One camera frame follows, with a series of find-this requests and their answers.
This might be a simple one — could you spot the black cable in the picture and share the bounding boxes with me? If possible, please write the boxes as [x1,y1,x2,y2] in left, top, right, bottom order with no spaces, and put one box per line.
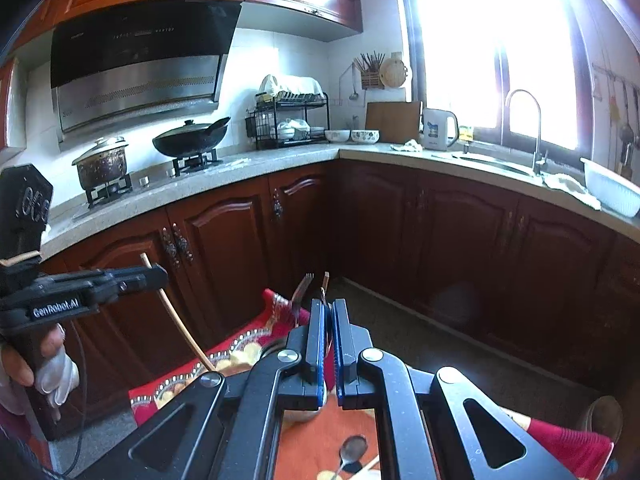
[60,317,91,476]

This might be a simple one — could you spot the curved metal faucet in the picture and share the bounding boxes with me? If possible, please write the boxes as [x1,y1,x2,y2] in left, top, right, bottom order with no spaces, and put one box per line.
[505,89,548,176]

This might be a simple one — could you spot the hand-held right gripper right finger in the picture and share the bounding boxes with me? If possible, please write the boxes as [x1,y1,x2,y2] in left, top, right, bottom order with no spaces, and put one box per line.
[332,299,591,480]

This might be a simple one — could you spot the black wok with lid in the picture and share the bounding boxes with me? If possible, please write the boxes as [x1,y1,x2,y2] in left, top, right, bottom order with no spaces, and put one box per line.
[151,116,232,158]

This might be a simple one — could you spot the white electric kettle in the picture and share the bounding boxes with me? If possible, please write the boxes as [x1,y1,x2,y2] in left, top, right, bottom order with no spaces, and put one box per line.
[421,108,459,152]

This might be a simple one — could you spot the white cloth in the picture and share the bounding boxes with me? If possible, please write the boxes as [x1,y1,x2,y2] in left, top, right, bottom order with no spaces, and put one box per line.
[258,74,323,98]

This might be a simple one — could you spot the black and steel range hood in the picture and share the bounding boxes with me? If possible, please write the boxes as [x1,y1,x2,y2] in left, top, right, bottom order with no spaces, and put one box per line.
[50,0,243,146]

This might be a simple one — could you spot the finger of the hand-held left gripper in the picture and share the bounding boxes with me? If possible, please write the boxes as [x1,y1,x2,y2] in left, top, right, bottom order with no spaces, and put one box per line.
[102,266,169,295]

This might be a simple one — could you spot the steel sink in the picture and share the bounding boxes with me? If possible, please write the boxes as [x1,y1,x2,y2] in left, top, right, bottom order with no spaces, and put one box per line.
[452,152,543,178]

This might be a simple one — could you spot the wooden cutting board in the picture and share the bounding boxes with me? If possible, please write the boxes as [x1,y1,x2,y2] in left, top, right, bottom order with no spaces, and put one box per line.
[365,101,422,144]

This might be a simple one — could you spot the printed checkered fleece blanket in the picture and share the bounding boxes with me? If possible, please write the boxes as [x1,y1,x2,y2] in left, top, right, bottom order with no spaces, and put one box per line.
[127,287,616,480]

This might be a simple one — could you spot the person's left hand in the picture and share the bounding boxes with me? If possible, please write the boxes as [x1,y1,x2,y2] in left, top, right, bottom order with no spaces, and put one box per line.
[0,322,81,418]

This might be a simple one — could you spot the round bamboo board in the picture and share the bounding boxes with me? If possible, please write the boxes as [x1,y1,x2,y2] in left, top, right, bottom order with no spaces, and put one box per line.
[378,56,407,88]

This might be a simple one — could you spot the black wire dish rack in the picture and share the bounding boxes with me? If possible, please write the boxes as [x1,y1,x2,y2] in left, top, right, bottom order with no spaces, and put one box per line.
[245,92,331,151]

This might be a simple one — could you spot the speckled pot with lid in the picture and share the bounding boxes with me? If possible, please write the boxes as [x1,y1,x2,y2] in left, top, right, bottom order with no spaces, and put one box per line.
[71,136,130,193]

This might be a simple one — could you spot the metal fork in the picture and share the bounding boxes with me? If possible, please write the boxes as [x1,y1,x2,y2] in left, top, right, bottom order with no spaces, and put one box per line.
[290,273,316,328]

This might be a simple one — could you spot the wall chopstick holder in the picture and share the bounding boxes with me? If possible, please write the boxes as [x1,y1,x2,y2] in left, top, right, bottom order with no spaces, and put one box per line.
[354,51,386,90]

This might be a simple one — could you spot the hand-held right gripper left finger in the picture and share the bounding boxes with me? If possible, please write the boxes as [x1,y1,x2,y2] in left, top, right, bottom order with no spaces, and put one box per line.
[77,299,331,480]

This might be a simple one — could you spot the white plastic basin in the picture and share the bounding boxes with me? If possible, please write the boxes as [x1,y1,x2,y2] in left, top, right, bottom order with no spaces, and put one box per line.
[580,157,640,218]

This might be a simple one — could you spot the brown wooden base cabinets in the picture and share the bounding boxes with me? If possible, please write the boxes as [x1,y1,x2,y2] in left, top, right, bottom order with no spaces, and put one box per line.
[0,157,640,411]

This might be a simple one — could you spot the window with dark frame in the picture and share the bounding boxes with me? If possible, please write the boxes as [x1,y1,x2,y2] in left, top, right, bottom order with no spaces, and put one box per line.
[400,0,606,153]

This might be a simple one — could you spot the gas stove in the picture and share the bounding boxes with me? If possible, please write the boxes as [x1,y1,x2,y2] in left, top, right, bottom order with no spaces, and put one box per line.
[75,147,251,221]

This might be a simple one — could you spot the metal spoon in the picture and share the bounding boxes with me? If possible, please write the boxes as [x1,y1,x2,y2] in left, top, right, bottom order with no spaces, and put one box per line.
[332,435,368,478]

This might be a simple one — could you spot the wall rail with hanging utensils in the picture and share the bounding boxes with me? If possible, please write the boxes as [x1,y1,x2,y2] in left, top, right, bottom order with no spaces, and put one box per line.
[592,62,640,181]

